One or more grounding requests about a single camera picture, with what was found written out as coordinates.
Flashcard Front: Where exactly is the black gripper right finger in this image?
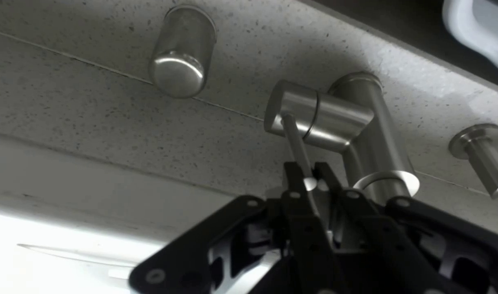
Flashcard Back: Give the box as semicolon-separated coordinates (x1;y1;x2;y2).
313;163;498;294

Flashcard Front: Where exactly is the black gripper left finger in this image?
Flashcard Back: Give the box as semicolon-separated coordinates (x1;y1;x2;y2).
129;161;341;294

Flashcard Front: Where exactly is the stainless steel kitchen faucet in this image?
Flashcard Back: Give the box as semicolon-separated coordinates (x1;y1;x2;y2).
264;72;420;204

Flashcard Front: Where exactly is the small steel side knob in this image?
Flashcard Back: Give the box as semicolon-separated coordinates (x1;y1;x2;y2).
449;122;498;201

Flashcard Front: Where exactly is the steel soap dispenser button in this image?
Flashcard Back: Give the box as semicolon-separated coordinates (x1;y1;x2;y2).
149;5;217;98

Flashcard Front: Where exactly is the white plastic wash tub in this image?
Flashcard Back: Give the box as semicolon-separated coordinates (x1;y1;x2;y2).
442;0;498;67

